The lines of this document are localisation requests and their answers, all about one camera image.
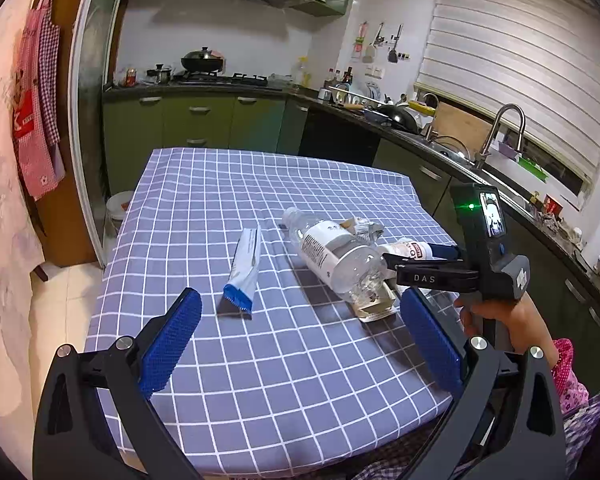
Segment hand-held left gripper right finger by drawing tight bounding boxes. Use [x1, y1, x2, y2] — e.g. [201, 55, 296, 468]
[397, 286, 567, 480]

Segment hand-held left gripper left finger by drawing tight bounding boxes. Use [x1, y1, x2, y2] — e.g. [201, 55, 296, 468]
[32, 287, 203, 480]

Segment small white red-label bottle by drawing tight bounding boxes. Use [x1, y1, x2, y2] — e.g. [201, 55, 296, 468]
[377, 238, 433, 261]

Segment beige box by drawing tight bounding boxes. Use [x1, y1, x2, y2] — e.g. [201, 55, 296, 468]
[347, 282, 398, 322]

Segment silver wrapper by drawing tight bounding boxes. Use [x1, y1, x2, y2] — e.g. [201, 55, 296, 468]
[342, 216, 385, 241]

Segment clear plastic water bottle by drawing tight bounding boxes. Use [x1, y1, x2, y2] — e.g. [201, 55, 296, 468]
[281, 206, 388, 306]

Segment white and blue tube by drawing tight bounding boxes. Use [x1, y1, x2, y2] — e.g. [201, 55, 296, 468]
[217, 226, 262, 320]

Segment person's right hand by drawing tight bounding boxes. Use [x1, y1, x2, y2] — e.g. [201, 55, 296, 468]
[454, 292, 561, 366]

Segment steel kitchen sink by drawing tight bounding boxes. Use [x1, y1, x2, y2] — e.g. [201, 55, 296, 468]
[425, 137, 541, 216]

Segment glass pot lid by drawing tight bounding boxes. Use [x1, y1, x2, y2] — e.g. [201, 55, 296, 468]
[427, 135, 473, 163]

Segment green tray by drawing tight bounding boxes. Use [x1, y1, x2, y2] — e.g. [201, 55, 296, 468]
[517, 155, 551, 181]

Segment wooden cutting board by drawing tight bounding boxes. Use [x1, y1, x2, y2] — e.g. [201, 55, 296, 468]
[432, 101, 493, 148]

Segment tall steel faucet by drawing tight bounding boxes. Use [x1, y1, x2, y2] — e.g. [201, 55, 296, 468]
[475, 104, 527, 171]

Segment small curved steel faucet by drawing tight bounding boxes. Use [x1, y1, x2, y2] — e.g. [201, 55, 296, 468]
[422, 92, 439, 138]

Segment white floor bucket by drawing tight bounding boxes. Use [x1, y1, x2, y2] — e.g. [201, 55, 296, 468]
[105, 190, 133, 236]

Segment blue checked tablecloth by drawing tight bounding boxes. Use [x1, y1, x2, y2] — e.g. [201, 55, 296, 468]
[85, 147, 463, 466]

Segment dish rack with dishes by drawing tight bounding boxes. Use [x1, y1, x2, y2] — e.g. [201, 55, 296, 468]
[327, 80, 396, 106]

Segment person's purple checked clothing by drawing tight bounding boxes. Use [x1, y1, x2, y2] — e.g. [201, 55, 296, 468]
[345, 385, 600, 480]

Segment white window blind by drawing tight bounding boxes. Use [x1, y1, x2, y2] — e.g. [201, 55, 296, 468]
[414, 0, 600, 196]

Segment black hanging spatula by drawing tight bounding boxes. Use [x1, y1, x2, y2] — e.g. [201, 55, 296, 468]
[387, 24, 404, 64]

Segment white hanging spatula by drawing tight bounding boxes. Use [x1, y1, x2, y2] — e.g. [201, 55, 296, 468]
[364, 22, 385, 63]

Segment pink hanging item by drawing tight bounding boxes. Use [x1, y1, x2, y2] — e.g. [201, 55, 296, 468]
[354, 21, 370, 58]

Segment red checked apron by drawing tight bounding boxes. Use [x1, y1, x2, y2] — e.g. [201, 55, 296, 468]
[11, 0, 66, 202]

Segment black gas stove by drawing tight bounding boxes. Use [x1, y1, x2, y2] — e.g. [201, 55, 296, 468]
[172, 71, 270, 86]

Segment glass sliding door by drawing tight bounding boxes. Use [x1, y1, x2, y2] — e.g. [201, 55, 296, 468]
[67, 0, 131, 268]

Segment black wok with lid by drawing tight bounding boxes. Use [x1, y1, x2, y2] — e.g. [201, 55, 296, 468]
[181, 46, 225, 73]

